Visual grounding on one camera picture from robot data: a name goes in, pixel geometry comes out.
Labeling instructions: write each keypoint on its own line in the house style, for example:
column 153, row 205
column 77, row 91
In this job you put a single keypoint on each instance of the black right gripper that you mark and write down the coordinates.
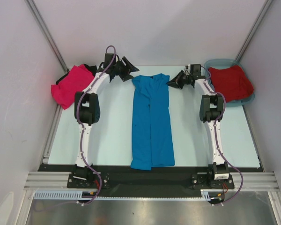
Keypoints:
column 178, row 79

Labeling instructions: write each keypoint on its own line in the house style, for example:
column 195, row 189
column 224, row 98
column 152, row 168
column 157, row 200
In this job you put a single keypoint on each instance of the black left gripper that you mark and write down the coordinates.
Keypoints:
column 126, row 76

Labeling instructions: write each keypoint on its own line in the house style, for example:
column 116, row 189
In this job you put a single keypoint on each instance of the blue t shirt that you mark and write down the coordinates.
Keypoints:
column 152, row 144

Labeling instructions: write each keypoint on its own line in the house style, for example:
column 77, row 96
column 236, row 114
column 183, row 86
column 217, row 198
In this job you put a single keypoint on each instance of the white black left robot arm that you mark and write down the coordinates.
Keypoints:
column 87, row 110

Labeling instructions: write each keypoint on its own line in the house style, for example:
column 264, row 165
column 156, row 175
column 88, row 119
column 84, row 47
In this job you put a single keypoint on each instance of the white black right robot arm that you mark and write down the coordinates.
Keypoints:
column 212, row 108

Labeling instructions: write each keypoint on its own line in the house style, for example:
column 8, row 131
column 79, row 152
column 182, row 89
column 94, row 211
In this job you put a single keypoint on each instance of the black folded t shirt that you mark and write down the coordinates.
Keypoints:
column 91, row 69

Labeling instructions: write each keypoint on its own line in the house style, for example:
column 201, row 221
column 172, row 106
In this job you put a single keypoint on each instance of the teal plastic basket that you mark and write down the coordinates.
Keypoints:
column 223, row 64

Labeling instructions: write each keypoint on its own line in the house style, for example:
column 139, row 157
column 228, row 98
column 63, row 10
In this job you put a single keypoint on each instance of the pink folded t shirt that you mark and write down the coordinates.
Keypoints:
column 77, row 80

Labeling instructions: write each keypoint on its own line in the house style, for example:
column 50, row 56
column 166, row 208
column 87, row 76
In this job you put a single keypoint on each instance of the red t shirt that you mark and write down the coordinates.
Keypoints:
column 232, row 82

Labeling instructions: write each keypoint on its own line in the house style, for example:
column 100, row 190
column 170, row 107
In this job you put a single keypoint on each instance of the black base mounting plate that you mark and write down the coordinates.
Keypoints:
column 123, row 181

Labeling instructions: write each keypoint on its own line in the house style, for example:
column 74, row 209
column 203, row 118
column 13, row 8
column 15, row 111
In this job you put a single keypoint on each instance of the grey slotted cable duct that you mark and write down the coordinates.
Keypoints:
column 86, row 196

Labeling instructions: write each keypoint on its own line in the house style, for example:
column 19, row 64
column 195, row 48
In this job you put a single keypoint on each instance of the left aluminium corner post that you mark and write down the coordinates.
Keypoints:
column 46, row 33

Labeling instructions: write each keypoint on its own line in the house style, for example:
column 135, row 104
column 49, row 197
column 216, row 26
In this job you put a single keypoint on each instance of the aluminium corner post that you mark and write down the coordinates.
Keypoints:
column 256, row 25
column 46, row 33

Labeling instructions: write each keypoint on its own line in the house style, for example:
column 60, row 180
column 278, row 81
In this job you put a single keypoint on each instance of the right aluminium corner post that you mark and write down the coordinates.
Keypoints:
column 256, row 25

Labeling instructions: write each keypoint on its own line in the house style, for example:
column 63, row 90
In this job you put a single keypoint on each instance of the aluminium front frame rail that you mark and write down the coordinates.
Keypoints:
column 252, row 181

